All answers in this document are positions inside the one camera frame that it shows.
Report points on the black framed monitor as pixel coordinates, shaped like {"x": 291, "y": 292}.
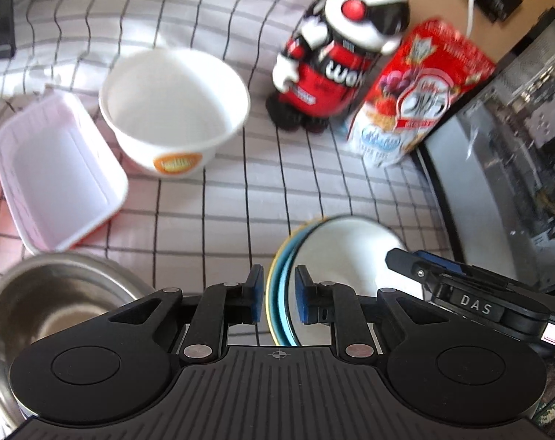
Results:
{"x": 511, "y": 169}

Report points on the white paper bowl orange label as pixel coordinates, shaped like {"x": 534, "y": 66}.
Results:
{"x": 167, "y": 101}

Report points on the white bowl yellow rim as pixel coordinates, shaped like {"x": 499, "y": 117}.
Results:
{"x": 269, "y": 293}

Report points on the panda robot figure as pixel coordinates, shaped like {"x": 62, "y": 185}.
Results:
{"x": 332, "y": 68}

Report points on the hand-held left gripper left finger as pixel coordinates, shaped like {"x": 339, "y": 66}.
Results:
{"x": 257, "y": 293}

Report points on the stainless steel bowl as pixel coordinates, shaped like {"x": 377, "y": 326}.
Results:
{"x": 52, "y": 298}

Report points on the stack of coloured plates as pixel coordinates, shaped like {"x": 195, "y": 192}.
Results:
{"x": 350, "y": 256}

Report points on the red rectangular plastic container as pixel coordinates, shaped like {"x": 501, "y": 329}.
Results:
{"x": 52, "y": 178}

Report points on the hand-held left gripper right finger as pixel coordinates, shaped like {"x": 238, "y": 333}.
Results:
{"x": 301, "y": 295}

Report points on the white checked tablecloth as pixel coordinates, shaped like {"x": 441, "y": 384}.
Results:
{"x": 204, "y": 220}

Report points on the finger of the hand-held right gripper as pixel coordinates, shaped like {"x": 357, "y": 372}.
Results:
{"x": 442, "y": 263}
{"x": 405, "y": 261}

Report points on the red cereal bag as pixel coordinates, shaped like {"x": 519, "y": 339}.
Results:
{"x": 415, "y": 101}

